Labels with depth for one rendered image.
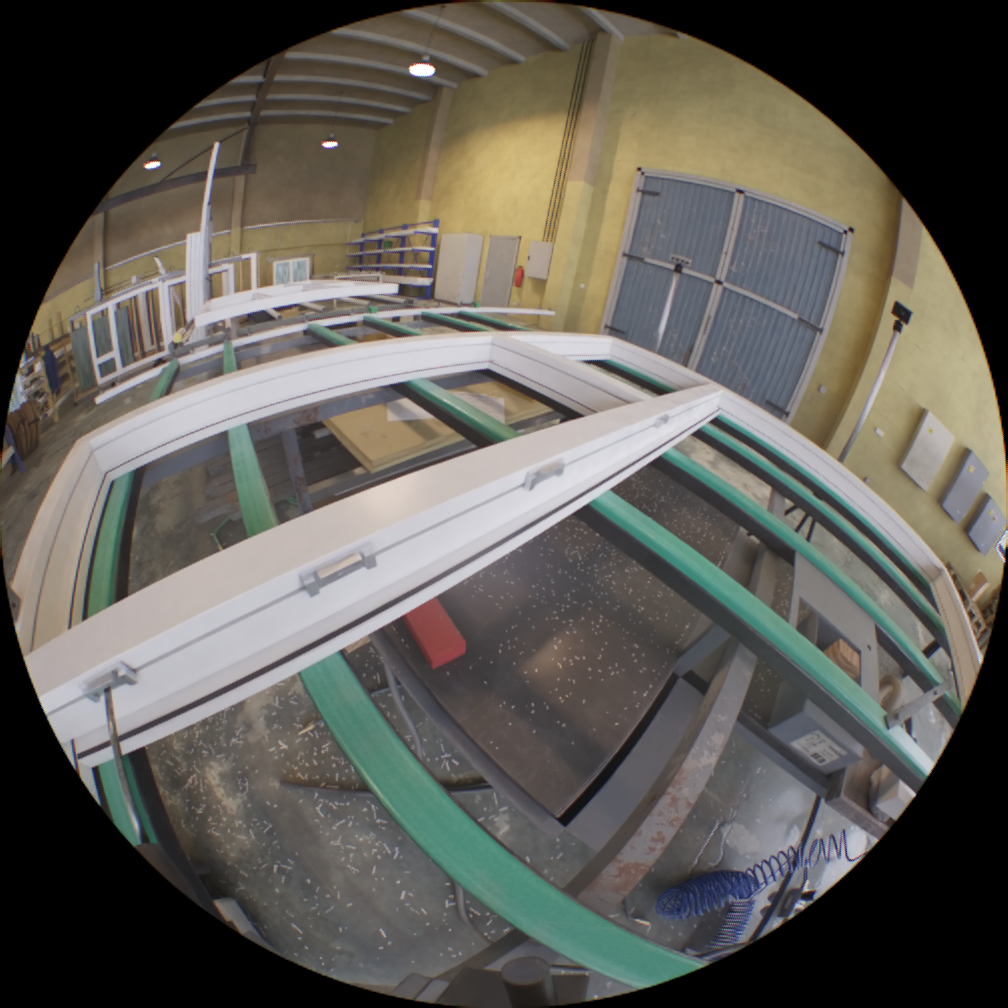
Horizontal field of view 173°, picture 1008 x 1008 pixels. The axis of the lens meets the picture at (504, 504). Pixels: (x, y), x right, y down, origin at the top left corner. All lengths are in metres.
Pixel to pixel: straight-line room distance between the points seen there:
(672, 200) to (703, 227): 0.79
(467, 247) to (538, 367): 8.82
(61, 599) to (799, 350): 6.51
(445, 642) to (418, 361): 0.51
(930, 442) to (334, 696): 6.85
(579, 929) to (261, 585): 0.27
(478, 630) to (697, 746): 0.38
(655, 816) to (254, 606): 0.31
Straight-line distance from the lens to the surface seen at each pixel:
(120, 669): 0.25
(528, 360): 0.70
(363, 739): 0.22
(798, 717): 0.72
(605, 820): 0.57
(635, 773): 0.60
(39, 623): 0.41
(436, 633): 0.51
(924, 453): 6.76
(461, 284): 9.42
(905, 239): 6.79
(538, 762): 0.51
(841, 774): 0.90
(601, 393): 0.61
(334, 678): 0.24
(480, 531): 0.28
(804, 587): 0.55
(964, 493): 7.34
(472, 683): 0.52
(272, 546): 0.22
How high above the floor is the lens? 1.08
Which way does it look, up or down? 39 degrees down
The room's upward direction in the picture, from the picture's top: 11 degrees clockwise
